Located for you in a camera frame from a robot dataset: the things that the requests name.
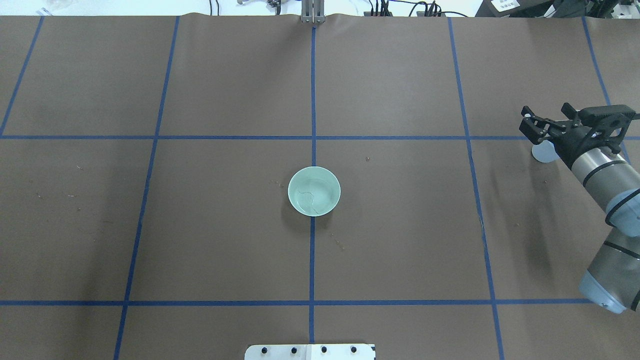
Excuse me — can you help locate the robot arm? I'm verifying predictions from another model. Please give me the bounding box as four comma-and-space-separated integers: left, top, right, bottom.
519, 102, 640, 314

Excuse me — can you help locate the light blue plastic cup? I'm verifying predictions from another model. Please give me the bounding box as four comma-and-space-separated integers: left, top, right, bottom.
531, 140, 560, 164

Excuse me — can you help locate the aluminium frame post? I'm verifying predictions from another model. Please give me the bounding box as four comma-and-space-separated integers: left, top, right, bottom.
301, 0, 326, 25

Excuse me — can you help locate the pale green bowl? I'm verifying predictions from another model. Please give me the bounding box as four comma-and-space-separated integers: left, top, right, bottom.
286, 166, 342, 217

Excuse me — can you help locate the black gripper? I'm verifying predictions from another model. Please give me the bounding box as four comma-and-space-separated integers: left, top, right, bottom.
518, 103, 639, 168

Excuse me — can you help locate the white pedestal column base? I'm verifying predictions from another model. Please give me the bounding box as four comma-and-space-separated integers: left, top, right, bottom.
244, 343, 377, 360

